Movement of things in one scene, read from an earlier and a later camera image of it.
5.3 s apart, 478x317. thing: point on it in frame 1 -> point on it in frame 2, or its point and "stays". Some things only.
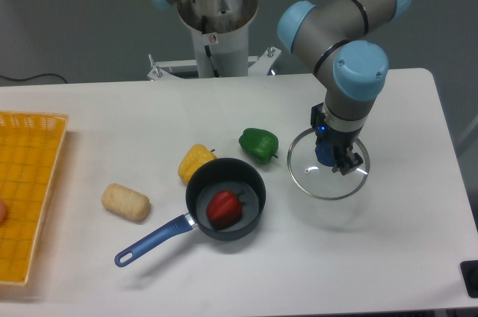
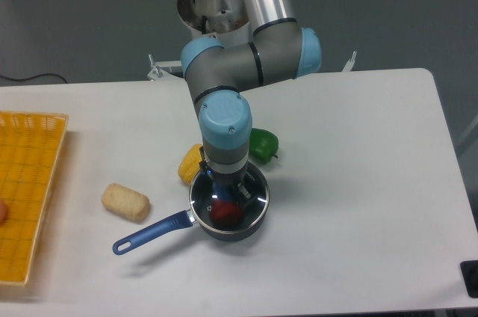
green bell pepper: x=261 y=145 stays
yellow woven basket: x=30 y=148 stays
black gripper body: x=340 y=140 -> x=226 y=180
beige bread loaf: x=126 y=202 stays
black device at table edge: x=470 y=270 stays
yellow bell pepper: x=192 y=158 stays
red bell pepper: x=224 y=209 stays
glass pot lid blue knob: x=311 y=164 -> x=230 y=208
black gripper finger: x=349 y=161 -> x=244 y=194
